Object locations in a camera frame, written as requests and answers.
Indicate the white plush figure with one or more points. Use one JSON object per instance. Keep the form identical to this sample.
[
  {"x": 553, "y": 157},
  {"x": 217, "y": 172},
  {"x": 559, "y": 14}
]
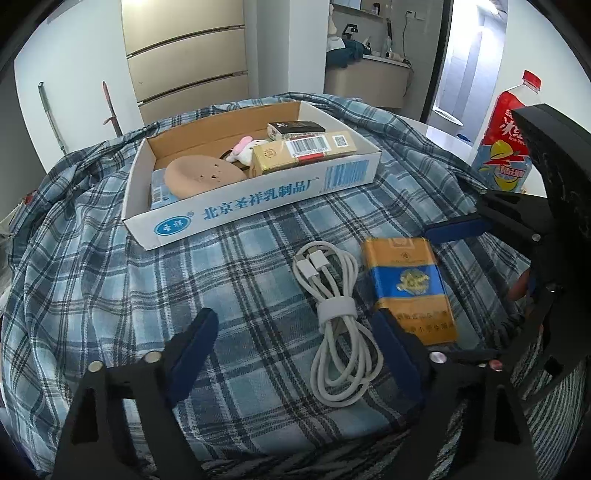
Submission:
[{"x": 333, "y": 27}]

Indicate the gold carton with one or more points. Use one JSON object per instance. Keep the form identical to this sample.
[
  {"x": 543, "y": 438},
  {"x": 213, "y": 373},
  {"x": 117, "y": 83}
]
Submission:
[{"x": 277, "y": 157}]

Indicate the blue plaid cloth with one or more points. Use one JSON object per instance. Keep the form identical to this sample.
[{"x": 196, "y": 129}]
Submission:
[{"x": 231, "y": 277}]

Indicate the beige round puff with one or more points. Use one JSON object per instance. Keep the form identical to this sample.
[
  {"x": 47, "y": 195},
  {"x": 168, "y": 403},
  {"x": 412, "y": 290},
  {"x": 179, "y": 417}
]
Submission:
[{"x": 198, "y": 175}]

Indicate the red label drink bottle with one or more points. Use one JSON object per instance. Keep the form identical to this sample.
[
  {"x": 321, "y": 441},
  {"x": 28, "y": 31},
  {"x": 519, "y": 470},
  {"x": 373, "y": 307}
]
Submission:
[{"x": 501, "y": 138}]

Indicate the grey striped knit cloth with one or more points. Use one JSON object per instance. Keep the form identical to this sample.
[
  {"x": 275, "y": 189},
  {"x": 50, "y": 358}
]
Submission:
[{"x": 568, "y": 415}]

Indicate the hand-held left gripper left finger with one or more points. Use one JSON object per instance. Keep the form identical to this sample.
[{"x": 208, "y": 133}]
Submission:
[{"x": 194, "y": 355}]

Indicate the dark teal cloth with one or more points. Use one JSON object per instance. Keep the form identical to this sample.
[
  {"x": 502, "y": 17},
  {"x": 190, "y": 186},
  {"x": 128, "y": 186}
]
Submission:
[{"x": 346, "y": 53}]

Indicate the beige vanity cabinet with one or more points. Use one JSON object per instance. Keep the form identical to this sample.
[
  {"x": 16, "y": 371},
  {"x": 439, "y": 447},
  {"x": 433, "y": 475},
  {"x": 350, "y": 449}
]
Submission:
[{"x": 364, "y": 83}]

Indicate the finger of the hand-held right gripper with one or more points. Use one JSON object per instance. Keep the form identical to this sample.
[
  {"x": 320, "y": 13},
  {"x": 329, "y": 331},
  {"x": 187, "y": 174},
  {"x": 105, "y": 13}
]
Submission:
[
  {"x": 542, "y": 314},
  {"x": 457, "y": 230}
]

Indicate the blue tissue packet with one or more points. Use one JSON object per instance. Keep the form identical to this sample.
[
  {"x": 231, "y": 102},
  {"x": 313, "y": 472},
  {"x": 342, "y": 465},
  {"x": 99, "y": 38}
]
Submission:
[{"x": 159, "y": 189}]

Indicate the brown stick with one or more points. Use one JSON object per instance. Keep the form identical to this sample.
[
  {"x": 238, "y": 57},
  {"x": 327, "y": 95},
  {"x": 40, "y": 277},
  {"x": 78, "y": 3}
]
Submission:
[{"x": 111, "y": 110}]

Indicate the black door frame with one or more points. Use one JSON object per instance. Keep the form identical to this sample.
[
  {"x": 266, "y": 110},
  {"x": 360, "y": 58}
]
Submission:
[{"x": 438, "y": 55}]

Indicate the orange blue cigarette pack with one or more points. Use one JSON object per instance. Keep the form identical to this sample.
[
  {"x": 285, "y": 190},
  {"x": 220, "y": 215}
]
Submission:
[{"x": 406, "y": 277}]

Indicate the pink white plush toy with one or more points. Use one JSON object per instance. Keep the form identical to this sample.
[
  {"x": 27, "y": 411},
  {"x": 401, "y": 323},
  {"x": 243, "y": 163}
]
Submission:
[{"x": 244, "y": 147}]

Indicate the shallow cardboard box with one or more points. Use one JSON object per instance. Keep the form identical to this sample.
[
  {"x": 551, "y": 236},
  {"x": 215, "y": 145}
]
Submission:
[{"x": 221, "y": 212}]

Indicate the black small box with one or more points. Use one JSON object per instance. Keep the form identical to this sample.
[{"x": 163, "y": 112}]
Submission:
[{"x": 295, "y": 127}]

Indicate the gold refrigerator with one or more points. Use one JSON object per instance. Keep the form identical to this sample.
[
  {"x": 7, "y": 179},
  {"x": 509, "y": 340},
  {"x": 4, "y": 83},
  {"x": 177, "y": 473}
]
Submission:
[{"x": 184, "y": 46}]

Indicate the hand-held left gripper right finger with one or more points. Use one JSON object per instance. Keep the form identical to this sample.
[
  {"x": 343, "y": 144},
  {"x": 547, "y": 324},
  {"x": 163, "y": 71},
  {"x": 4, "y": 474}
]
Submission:
[{"x": 397, "y": 355}]

